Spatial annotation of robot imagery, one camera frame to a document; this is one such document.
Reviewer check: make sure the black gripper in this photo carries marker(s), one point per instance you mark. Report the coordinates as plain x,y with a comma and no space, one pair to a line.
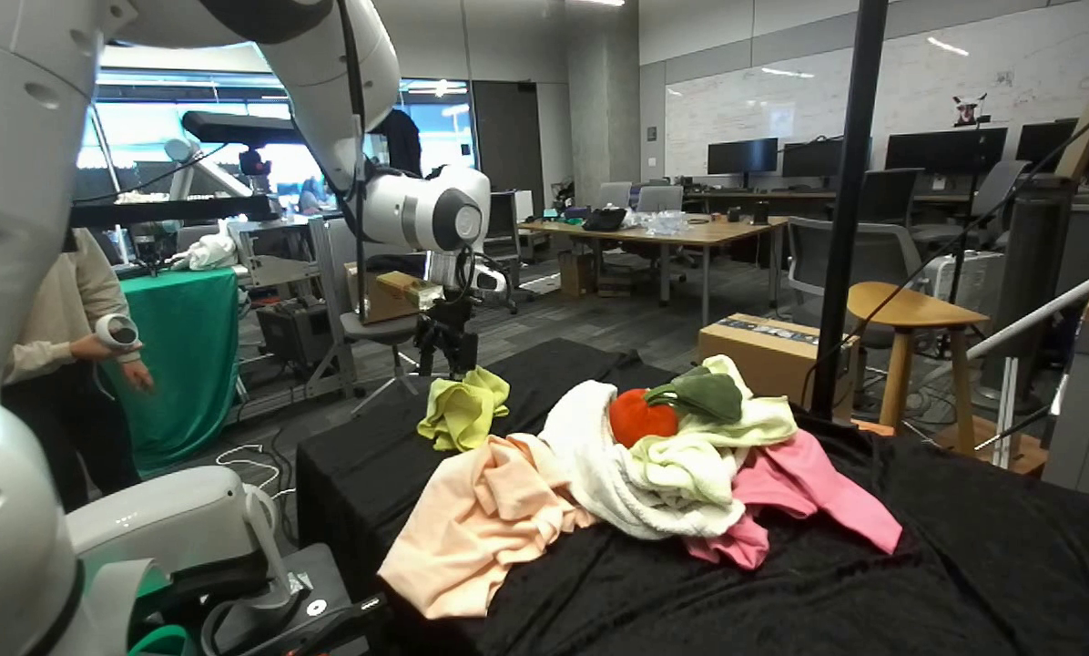
445,318

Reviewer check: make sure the yellow cloth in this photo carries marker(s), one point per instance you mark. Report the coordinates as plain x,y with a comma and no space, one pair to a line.
465,412

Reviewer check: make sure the peach cloth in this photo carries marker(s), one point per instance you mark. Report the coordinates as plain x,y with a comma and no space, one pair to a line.
480,523

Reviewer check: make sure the small white towel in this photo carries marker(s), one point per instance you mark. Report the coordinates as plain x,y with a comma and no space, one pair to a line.
590,461

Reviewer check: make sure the orange plush fruit green leaves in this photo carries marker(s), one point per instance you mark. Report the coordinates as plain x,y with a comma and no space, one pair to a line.
640,416

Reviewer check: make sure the pale green terry towel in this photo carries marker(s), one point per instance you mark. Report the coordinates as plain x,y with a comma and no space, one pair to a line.
754,422

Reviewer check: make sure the white VR controller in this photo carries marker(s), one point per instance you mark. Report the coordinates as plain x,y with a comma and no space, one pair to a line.
119,328

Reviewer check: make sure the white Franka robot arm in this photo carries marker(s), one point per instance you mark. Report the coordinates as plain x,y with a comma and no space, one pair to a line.
433,214

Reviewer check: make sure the plain cardboard box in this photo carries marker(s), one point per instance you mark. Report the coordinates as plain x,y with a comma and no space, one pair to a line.
394,297

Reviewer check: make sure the grey office chair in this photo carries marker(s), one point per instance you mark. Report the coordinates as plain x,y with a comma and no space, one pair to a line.
346,328

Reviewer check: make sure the green table cover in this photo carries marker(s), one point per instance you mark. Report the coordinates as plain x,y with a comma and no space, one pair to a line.
199,350

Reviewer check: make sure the white crumpled bag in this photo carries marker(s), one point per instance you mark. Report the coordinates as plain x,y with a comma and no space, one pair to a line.
207,251

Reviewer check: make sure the wooden office desk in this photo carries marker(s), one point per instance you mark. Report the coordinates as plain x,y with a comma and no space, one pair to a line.
691,231

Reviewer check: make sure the black computer monitor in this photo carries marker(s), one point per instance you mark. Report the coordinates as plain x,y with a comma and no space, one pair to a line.
947,152
1046,143
809,159
745,153

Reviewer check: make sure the pink cloth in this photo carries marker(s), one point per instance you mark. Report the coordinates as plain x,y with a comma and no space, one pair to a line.
819,484

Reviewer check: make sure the person in beige sweatshirt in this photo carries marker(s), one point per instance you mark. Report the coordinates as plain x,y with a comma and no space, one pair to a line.
54,303

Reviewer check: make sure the black vertical pole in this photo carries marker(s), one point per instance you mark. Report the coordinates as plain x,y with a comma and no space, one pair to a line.
853,206

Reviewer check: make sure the wooden stool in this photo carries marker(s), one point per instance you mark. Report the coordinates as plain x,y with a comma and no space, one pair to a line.
918,309

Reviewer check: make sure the grey metal tripod pole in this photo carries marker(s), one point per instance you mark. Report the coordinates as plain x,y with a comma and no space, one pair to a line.
1034,318

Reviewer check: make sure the black computer tower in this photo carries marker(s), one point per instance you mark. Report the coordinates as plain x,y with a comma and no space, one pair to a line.
1039,268

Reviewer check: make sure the black velvet tablecloth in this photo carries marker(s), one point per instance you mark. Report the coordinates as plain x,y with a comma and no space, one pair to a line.
1028,571

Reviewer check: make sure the black stereo camera bar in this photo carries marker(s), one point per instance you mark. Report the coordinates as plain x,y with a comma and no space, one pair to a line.
245,126

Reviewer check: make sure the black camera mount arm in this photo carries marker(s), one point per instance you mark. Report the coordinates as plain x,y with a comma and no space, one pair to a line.
166,210

